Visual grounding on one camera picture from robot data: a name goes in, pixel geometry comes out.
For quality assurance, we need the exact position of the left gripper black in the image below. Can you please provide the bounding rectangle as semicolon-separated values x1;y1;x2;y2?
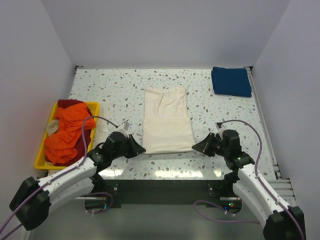
111;134;145;160

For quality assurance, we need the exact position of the orange t shirt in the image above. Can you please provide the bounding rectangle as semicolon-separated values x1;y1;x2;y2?
44;102;96;167

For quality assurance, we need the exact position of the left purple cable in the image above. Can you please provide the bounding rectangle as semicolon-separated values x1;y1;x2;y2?
0;115;120;240

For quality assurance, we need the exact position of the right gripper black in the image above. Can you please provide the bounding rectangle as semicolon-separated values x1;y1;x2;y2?
192;132;229;158

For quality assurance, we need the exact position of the cream white t shirt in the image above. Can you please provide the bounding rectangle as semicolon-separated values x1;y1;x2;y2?
142;87;195;155

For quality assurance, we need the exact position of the yellow plastic bin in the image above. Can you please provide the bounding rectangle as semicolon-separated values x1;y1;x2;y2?
34;101;100;171

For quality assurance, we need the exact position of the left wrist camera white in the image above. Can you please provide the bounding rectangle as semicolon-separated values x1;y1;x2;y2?
117;120;130;134

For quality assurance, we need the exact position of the dark red t shirt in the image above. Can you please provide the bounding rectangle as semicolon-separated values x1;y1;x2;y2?
57;99;83;109

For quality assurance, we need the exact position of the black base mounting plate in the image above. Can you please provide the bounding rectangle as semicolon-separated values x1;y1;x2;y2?
74;178;252;210

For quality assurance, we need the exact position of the purple cable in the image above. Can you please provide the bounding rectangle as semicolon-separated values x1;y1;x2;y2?
0;115;120;240
193;119;306;240

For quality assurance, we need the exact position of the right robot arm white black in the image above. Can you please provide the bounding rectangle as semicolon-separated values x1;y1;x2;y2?
192;129;306;240

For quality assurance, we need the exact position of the folded blue t shirt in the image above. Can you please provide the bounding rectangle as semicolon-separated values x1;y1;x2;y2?
211;66;252;98

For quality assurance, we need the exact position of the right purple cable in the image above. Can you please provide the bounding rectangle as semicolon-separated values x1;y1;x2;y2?
193;119;306;240

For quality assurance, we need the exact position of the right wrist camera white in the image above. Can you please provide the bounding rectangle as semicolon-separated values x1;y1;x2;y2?
215;122;226;138

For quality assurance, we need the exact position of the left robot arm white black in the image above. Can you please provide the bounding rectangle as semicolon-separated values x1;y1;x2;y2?
9;131;146;231

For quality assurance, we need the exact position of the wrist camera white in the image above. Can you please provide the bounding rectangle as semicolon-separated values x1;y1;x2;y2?
117;120;130;134
215;122;226;138

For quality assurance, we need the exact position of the aluminium frame rail front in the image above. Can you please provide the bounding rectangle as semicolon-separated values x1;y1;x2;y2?
31;177;297;201

